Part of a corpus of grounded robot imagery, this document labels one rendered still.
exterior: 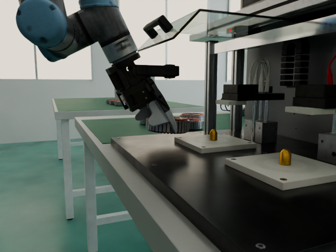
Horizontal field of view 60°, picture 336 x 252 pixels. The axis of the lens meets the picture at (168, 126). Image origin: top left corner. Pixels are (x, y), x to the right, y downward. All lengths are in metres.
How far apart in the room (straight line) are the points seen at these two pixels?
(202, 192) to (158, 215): 0.07
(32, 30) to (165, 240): 0.39
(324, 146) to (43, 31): 0.56
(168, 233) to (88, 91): 4.83
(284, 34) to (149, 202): 0.45
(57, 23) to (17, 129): 4.67
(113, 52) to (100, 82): 4.50
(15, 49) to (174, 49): 2.65
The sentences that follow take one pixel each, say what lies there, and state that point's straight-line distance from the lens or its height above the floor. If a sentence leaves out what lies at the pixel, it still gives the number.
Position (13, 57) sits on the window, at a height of 1.33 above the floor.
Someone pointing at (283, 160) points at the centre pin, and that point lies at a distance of 0.54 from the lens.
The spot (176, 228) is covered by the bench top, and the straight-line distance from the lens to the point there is 0.37.
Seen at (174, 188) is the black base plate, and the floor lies 0.77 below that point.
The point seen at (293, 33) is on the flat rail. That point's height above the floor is 1.02.
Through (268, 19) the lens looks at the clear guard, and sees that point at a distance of 0.70.
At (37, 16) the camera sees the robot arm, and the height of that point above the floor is 1.03.
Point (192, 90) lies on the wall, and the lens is 5.72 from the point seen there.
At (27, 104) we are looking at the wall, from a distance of 5.12.
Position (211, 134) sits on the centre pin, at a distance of 0.73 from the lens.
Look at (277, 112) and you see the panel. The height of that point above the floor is 0.84.
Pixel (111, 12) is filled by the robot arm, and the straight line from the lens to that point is 0.68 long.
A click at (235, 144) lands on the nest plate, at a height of 0.78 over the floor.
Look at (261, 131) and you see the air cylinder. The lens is 0.78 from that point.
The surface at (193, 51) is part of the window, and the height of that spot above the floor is 1.54.
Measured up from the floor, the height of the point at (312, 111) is 0.88.
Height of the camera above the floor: 0.92
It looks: 8 degrees down
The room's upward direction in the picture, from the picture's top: straight up
